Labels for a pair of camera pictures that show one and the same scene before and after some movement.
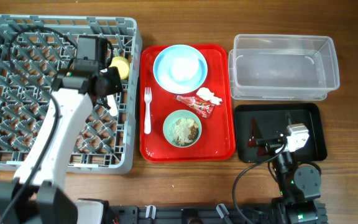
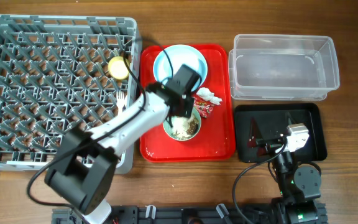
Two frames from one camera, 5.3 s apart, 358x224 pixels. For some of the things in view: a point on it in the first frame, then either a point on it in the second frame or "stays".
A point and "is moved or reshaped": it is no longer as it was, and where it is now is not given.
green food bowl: [182, 128] is moved or reshaped
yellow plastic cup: [123, 65] stays
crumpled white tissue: [206, 93] stays
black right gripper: [272, 144] stays
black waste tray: [271, 121] stays
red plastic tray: [216, 141] stays
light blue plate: [180, 69] stays
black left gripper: [115, 85] → [188, 104]
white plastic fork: [147, 122] is moved or reshaped
